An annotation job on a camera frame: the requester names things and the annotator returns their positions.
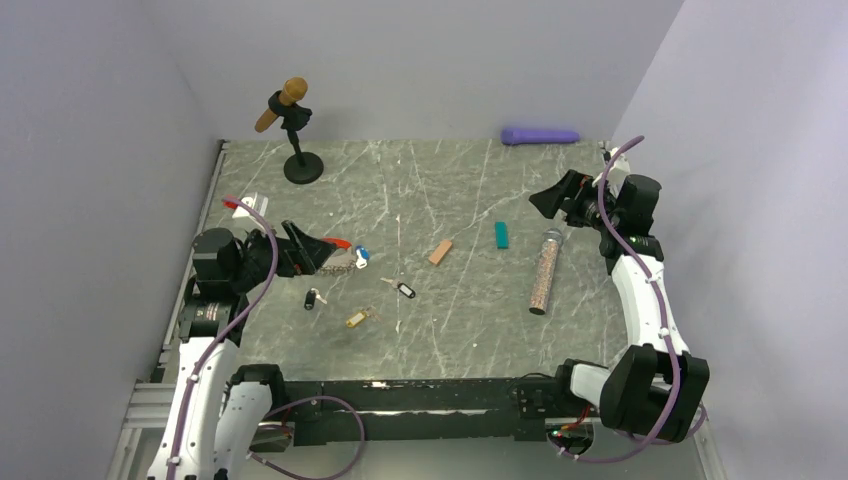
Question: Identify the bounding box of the purple cylinder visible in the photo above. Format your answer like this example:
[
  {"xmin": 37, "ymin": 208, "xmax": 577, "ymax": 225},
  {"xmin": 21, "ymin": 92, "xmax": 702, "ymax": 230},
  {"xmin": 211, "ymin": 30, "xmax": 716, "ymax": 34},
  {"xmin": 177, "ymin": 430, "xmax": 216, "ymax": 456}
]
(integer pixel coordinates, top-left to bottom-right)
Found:
[{"xmin": 500, "ymin": 127, "xmax": 581, "ymax": 146}]

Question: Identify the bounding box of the black microphone stand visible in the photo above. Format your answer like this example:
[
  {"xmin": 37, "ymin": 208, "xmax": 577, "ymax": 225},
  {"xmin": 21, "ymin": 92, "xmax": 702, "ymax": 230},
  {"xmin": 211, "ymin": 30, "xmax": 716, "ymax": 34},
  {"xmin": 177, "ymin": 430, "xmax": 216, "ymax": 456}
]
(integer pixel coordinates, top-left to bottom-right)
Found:
[{"xmin": 284, "ymin": 130, "xmax": 324, "ymax": 185}]

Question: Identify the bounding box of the red handled metal keyring holder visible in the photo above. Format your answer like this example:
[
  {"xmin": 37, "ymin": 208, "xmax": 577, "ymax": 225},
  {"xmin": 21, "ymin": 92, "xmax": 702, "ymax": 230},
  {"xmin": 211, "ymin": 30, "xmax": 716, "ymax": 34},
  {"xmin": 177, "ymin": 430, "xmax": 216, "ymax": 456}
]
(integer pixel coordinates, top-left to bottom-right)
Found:
[{"xmin": 317, "ymin": 237, "xmax": 358, "ymax": 275}]

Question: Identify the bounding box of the brown wooden block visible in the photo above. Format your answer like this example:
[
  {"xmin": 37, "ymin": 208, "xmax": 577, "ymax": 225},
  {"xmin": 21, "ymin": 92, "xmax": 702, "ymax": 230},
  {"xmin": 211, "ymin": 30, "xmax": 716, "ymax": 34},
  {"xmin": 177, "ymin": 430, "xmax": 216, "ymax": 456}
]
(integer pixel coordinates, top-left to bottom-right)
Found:
[{"xmin": 428, "ymin": 239, "xmax": 453, "ymax": 266}]

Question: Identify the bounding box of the brown microphone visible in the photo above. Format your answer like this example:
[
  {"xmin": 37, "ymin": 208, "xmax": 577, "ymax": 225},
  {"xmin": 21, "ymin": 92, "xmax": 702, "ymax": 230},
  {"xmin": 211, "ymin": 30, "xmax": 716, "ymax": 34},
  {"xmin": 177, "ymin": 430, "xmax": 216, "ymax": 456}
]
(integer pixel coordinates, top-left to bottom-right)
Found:
[{"xmin": 254, "ymin": 77, "xmax": 312, "ymax": 133}]

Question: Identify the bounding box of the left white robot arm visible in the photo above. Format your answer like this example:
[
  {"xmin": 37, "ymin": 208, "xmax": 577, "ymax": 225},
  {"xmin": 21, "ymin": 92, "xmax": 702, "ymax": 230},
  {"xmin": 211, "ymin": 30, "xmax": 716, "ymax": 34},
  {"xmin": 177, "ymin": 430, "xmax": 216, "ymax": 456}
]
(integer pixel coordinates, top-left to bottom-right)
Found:
[{"xmin": 146, "ymin": 221, "xmax": 338, "ymax": 479}]

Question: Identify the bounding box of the yellow tagged key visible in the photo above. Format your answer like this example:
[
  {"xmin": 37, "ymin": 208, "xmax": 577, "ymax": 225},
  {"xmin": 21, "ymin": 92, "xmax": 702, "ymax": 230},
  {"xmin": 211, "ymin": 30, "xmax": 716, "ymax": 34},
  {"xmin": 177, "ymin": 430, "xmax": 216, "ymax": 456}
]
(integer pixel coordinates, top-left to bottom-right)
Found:
[{"xmin": 345, "ymin": 307, "xmax": 380, "ymax": 328}]

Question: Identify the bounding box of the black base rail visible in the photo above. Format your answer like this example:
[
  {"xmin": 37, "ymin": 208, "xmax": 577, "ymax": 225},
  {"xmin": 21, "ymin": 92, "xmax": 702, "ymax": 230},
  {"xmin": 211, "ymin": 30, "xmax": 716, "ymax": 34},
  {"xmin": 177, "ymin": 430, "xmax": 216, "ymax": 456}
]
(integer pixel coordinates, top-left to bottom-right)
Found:
[{"xmin": 262, "ymin": 373, "xmax": 592, "ymax": 446}]

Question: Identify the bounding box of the blue tagged key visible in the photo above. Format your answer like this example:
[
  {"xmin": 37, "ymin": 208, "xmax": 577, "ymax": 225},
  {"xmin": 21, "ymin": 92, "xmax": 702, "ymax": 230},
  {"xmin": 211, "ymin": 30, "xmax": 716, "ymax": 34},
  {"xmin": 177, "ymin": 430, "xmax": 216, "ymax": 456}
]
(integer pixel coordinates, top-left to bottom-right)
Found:
[{"xmin": 354, "ymin": 245, "xmax": 370, "ymax": 269}]

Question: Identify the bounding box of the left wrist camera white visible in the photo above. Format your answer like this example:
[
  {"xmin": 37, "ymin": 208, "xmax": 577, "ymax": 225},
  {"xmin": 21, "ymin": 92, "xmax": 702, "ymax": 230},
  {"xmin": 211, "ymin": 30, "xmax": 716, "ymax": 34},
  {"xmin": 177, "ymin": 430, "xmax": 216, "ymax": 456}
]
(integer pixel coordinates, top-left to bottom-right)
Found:
[{"xmin": 232, "ymin": 192, "xmax": 269, "ymax": 219}]

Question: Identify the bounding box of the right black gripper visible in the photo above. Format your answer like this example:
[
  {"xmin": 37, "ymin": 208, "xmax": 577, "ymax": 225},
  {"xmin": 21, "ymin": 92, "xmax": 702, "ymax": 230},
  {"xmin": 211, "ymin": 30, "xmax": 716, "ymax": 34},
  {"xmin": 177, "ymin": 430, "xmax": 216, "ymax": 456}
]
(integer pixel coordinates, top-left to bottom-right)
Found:
[{"xmin": 530, "ymin": 169, "xmax": 622, "ymax": 233}]

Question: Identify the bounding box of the teal block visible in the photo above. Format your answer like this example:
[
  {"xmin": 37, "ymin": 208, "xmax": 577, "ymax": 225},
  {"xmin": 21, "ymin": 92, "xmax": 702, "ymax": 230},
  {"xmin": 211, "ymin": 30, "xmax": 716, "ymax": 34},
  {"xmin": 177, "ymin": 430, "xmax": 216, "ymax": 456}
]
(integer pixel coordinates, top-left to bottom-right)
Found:
[{"xmin": 494, "ymin": 221, "xmax": 509, "ymax": 249}]

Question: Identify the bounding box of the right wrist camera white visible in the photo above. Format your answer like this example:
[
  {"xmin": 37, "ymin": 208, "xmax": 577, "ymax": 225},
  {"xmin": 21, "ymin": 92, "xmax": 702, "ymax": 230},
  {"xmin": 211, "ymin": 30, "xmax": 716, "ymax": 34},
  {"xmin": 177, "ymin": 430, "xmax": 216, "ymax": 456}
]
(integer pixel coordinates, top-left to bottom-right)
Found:
[{"xmin": 601, "ymin": 147, "xmax": 631, "ymax": 196}]

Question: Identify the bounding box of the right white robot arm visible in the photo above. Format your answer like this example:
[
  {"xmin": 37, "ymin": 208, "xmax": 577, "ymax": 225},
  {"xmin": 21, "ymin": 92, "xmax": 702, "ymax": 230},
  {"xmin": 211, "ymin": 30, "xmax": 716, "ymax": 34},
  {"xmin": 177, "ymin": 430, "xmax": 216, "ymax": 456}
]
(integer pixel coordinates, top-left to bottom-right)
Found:
[{"xmin": 529, "ymin": 170, "xmax": 710, "ymax": 443}]

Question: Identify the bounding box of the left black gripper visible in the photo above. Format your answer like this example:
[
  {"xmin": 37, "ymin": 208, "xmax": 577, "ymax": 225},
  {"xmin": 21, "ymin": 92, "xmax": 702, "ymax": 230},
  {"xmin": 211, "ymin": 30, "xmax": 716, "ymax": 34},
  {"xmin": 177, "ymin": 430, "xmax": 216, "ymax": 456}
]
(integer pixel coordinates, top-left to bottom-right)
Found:
[{"xmin": 230, "ymin": 219, "xmax": 336, "ymax": 292}]

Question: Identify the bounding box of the black tagged key left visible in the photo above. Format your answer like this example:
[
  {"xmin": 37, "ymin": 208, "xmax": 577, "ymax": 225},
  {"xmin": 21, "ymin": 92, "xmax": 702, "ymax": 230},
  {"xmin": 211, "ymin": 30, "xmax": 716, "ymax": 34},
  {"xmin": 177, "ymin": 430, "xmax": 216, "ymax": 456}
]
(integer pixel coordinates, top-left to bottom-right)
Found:
[{"xmin": 303, "ymin": 288, "xmax": 328, "ymax": 311}]

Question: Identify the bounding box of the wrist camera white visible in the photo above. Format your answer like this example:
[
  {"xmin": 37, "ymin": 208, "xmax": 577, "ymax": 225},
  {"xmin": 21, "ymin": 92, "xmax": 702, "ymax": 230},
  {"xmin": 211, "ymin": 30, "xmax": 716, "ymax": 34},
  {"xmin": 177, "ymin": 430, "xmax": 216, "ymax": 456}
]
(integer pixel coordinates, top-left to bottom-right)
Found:
[
  {"xmin": 232, "ymin": 192, "xmax": 269, "ymax": 219},
  {"xmin": 601, "ymin": 147, "xmax": 631, "ymax": 196}
]

